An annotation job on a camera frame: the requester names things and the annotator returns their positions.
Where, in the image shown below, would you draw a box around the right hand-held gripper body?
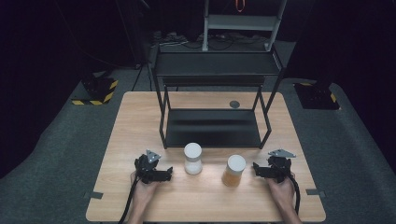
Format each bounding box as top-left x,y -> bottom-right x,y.
266,148 -> 297,184

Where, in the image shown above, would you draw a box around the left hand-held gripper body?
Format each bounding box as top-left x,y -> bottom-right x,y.
134,149 -> 163,185

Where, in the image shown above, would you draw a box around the tan jar with white lid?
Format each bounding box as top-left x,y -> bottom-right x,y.
220,154 -> 248,189

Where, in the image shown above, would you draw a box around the white sand hourglass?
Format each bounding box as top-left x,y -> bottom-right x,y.
183,142 -> 204,176

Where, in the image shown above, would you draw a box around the black metal shelf rack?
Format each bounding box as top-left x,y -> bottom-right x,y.
150,42 -> 287,150

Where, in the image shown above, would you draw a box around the person's left hand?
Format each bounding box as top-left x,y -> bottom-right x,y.
129,170 -> 161,206

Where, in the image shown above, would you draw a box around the person's right hand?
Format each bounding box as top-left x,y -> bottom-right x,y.
265,175 -> 297,210

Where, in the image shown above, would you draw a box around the grey tape piece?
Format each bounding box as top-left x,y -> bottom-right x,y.
305,188 -> 327,199
83,190 -> 105,201

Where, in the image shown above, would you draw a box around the black yellow-striped stand base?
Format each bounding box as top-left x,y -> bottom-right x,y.
71,75 -> 120,106
293,81 -> 341,111

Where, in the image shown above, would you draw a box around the power strip with plugs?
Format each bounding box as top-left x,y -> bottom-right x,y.
151,30 -> 190,49

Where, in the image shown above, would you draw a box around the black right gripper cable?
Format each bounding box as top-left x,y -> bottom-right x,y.
289,172 -> 302,217

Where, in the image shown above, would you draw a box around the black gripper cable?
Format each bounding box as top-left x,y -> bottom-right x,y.
289,172 -> 302,217
117,175 -> 140,224

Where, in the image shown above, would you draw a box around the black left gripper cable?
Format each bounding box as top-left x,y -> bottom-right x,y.
117,175 -> 140,224

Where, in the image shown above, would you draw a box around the black floor cable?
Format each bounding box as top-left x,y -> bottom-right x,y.
130,63 -> 145,92

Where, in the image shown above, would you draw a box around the black floor cables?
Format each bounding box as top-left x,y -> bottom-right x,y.
181,32 -> 269,51

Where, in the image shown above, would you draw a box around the grey metal frame stand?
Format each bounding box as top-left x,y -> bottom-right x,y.
202,0 -> 288,52

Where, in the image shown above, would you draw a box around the orange strap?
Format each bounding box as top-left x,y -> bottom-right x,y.
234,0 -> 247,14

